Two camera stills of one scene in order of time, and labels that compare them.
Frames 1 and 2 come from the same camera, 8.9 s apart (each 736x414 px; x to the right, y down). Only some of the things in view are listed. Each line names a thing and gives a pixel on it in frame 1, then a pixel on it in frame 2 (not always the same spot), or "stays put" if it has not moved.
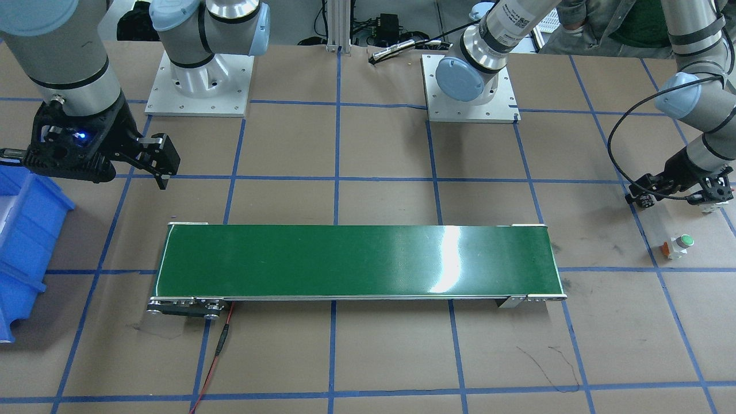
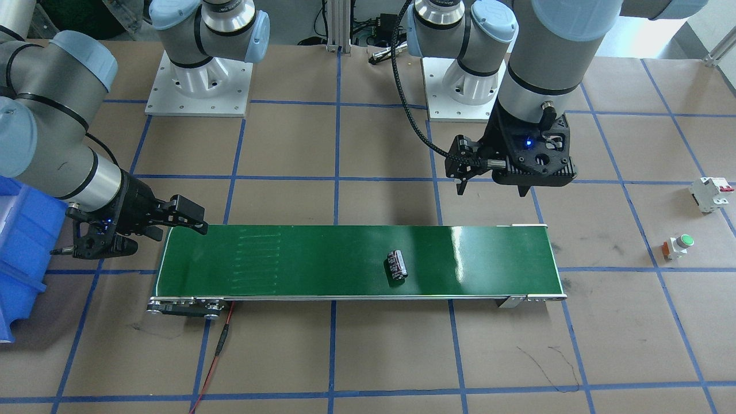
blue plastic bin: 29,202 stays put
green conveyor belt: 202,266 stays put
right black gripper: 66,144 to 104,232
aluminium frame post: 338,16 stays put
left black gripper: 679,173 to 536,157
